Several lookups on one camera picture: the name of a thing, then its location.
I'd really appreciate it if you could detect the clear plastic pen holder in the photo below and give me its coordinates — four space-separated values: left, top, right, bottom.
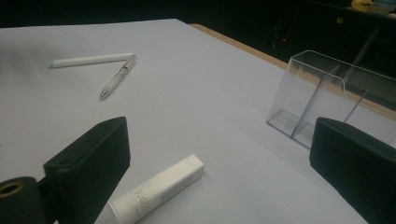
265 49 396 149

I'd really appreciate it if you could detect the yellow object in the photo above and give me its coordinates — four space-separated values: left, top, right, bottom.
350 0 374 13

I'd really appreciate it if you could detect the metal stand pole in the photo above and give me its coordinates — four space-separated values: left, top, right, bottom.
342 26 382 78

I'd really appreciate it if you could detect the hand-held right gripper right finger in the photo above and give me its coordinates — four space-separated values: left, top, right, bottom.
309 117 396 224

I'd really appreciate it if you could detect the white capped pen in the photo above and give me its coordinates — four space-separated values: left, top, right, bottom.
48 52 135 69

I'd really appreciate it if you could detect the white retractable pen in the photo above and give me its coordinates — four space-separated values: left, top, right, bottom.
98 55 137 101

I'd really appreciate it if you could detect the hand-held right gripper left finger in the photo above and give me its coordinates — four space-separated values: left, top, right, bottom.
38 116 132 224

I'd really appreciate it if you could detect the white rectangular tube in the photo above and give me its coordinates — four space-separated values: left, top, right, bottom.
106 153 205 224

